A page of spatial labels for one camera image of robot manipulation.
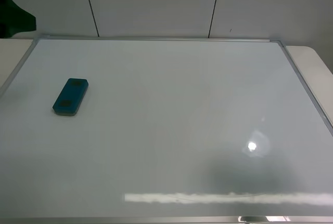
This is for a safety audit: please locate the blue whiteboard eraser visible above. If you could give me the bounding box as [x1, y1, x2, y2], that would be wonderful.
[52, 78, 89, 116]

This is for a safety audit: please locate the white whiteboard with aluminium frame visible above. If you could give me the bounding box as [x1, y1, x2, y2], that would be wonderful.
[1, 37, 332, 223]

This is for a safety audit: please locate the dark green object at left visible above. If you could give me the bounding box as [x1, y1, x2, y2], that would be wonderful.
[1, 0, 36, 38]

